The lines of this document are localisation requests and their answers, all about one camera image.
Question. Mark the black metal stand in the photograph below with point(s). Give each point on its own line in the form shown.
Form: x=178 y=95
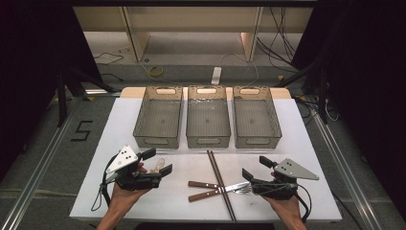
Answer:
x=61 y=96
x=323 y=96

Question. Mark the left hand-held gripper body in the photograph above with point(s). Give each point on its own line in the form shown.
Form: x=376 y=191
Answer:
x=123 y=159

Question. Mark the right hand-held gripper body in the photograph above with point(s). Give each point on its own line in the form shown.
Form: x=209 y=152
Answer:
x=293 y=169

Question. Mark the white table board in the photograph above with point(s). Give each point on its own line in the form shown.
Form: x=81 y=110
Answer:
x=159 y=204

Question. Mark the person's right hand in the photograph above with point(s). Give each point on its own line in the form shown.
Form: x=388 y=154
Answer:
x=287 y=207

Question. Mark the aluminium floor rail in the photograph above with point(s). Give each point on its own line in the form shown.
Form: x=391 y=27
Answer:
x=38 y=166
x=344 y=166

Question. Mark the clear grey plastic bin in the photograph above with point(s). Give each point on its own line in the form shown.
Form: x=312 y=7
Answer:
x=158 y=119
x=207 y=119
x=255 y=119

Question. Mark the person's left hand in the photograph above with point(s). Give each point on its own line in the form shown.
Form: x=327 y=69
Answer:
x=124 y=198

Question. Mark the yellow tape roll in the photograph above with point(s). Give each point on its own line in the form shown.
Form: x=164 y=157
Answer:
x=156 y=71

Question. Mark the white power strip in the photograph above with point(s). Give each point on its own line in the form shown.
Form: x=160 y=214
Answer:
x=216 y=75

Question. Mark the beige wooden shelf unit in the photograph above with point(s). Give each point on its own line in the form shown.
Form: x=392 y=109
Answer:
x=191 y=19

